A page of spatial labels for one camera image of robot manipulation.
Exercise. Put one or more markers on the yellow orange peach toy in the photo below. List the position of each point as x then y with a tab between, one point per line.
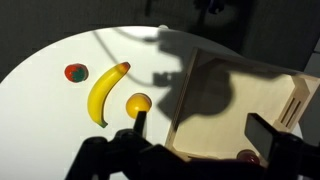
137	104

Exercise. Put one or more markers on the red strawberry toy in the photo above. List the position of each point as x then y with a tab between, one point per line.
76	72

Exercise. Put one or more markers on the yellow banana toy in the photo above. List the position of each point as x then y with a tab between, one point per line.
101	95

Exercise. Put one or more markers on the dark purple plum toy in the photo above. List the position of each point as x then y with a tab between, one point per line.
246	156

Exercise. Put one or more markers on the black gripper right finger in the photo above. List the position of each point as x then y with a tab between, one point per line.
261	133

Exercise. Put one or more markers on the light wooden tray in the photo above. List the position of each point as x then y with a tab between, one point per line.
216	110

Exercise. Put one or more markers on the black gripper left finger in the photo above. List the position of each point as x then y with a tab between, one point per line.
140	121

